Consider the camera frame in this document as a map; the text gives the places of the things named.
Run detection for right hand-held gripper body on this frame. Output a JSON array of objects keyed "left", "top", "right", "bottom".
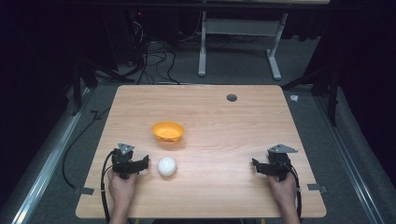
[{"left": 262, "top": 143, "right": 299, "bottom": 182}]

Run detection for white metal desk frame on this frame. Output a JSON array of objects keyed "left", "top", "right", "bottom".
[{"left": 197, "top": 11, "right": 290, "bottom": 82}]

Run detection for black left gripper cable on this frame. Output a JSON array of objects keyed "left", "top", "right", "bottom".
[{"left": 99, "top": 150, "right": 116, "bottom": 224}]

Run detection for black floor cable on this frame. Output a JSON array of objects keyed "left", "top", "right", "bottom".
[{"left": 61, "top": 106, "right": 112, "bottom": 189}]

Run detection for orange plastic bowl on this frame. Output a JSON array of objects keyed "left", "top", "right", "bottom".
[{"left": 150, "top": 120, "right": 186, "bottom": 145}]

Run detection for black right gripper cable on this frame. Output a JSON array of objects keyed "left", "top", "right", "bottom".
[{"left": 285, "top": 161, "right": 304, "bottom": 220}]

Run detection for white ball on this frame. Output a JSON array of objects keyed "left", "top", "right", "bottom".
[{"left": 156, "top": 156, "right": 178, "bottom": 177}]

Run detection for grey tape strip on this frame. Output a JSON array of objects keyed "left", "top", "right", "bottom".
[
  {"left": 306, "top": 183, "right": 329, "bottom": 194},
  {"left": 74, "top": 186, "right": 95, "bottom": 196}
]

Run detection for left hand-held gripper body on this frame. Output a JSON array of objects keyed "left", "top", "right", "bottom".
[{"left": 110, "top": 142, "right": 140, "bottom": 180}]

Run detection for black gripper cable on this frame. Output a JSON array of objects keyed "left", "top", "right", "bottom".
[
  {"left": 99, "top": 150, "right": 116, "bottom": 224},
  {"left": 285, "top": 161, "right": 304, "bottom": 220}
]

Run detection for person's right hand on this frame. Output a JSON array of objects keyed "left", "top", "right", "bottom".
[{"left": 267, "top": 172, "right": 299, "bottom": 210}]

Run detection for tangle of black cables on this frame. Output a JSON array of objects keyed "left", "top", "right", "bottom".
[{"left": 125, "top": 18, "right": 182, "bottom": 86}]

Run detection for aluminium floor rail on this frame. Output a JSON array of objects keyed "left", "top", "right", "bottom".
[
  {"left": 10, "top": 88, "right": 96, "bottom": 224},
  {"left": 312, "top": 92, "right": 389, "bottom": 224}
]

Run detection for person's left hand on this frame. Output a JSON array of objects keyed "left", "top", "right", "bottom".
[{"left": 106, "top": 169, "right": 138, "bottom": 210}]

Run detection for black metal stand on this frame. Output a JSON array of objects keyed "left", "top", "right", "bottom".
[
  {"left": 70, "top": 58, "right": 98, "bottom": 117},
  {"left": 281, "top": 62, "right": 341, "bottom": 127}
]

